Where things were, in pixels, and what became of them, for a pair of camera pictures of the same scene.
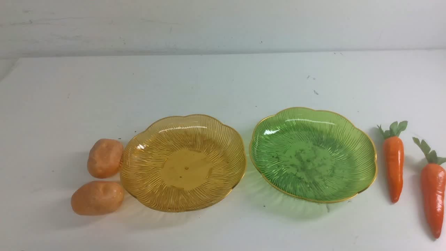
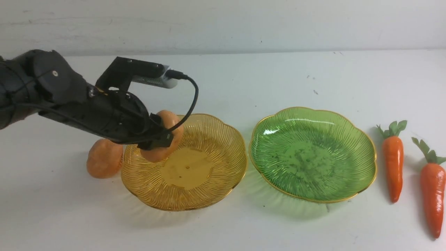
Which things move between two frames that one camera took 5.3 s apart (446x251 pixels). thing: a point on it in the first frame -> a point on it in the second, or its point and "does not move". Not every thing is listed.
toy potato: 104,158 does not move
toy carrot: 393,151 does not move
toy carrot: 433,185 does not move
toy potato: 97,197 -> 168,119
